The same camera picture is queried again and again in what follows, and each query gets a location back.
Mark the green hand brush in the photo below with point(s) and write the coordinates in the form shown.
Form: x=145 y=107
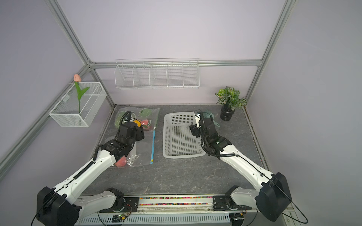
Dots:
x=208 y=114

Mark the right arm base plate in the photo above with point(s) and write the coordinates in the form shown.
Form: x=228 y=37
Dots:
x=225 y=203

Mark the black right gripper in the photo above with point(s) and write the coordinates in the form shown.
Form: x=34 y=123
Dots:
x=194 y=130

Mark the yellow peach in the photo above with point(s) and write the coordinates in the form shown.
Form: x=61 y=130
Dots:
x=137 y=122

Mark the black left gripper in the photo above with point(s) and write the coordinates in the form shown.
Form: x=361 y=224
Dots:
x=140 y=133

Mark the white plastic perforated basket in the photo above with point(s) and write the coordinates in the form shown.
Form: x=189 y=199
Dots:
x=178 y=141

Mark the green artificial plant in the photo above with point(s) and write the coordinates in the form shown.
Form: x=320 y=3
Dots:
x=229 y=97

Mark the black plant vase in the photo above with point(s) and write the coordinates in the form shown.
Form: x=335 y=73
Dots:
x=226 y=112

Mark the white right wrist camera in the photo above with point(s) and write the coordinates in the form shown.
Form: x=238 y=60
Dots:
x=197 y=118

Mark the clear bag with blue zipper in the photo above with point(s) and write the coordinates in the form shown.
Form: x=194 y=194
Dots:
x=143 y=151

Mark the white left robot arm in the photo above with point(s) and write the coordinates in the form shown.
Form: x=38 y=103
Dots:
x=62 y=205

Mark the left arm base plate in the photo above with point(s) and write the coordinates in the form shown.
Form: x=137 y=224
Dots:
x=129 y=204

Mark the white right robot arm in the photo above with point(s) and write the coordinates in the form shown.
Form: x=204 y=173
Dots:
x=273 y=193

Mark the green printed zip-top bag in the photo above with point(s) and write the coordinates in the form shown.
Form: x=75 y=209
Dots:
x=139 y=113

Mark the pink peach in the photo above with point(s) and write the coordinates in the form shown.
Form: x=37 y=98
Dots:
x=122 y=162
x=146 y=124

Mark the white wire wall shelf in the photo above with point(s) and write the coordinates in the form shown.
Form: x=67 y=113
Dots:
x=157 y=73

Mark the white vent grille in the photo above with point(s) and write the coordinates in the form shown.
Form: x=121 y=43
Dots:
x=154 y=219

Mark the pink artificial tulip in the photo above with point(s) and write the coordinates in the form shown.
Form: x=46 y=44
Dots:
x=80 y=91

